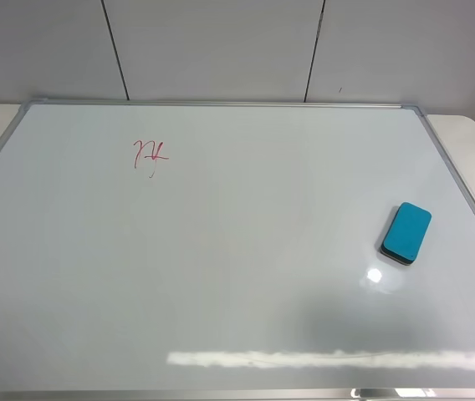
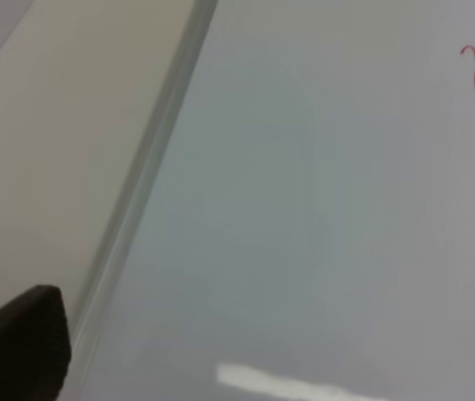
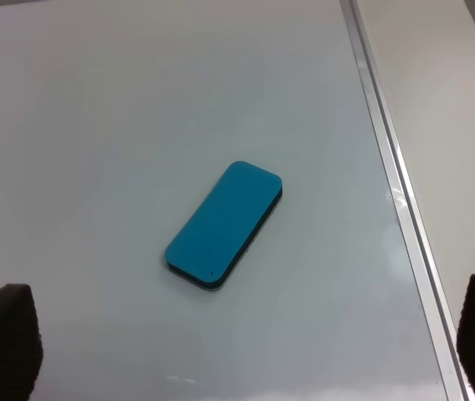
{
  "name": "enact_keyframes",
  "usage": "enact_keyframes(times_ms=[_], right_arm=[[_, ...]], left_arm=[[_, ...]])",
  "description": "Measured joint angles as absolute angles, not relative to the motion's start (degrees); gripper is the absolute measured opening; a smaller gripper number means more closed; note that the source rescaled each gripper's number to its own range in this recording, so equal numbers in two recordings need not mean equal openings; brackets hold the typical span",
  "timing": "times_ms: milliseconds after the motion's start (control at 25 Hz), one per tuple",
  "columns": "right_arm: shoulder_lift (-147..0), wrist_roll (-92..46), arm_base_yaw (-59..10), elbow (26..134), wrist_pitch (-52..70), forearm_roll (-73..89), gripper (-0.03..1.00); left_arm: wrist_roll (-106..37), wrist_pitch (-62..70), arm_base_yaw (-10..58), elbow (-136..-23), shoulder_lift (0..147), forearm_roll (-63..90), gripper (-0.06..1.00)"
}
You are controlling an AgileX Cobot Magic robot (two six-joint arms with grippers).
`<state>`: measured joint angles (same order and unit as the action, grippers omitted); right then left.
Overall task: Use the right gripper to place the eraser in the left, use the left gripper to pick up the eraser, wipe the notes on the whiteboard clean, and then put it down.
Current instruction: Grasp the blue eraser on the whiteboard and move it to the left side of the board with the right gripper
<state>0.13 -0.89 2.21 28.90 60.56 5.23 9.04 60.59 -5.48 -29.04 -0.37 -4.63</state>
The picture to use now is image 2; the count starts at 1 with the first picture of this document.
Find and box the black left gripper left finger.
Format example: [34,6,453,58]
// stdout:
[0,285,72,400]

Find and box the white whiteboard with aluminium frame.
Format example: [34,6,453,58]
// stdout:
[63,1,475,400]

